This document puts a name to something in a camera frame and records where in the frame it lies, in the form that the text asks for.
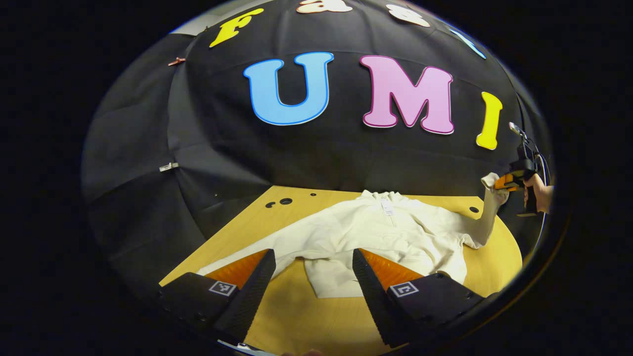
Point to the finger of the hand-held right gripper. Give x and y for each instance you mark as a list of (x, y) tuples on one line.
[(508, 181)]

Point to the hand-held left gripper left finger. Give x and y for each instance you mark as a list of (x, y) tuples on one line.
[(254, 289)]

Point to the cream white hooded sweatshirt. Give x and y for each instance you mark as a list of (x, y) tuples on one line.
[(395, 232)]

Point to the white cloth clip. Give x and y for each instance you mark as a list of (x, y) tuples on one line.
[(168, 167)]

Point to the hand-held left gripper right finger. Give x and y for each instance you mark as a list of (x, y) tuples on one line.
[(371, 291)]

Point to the brown cloth clip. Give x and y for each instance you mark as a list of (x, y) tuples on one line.
[(176, 61)]

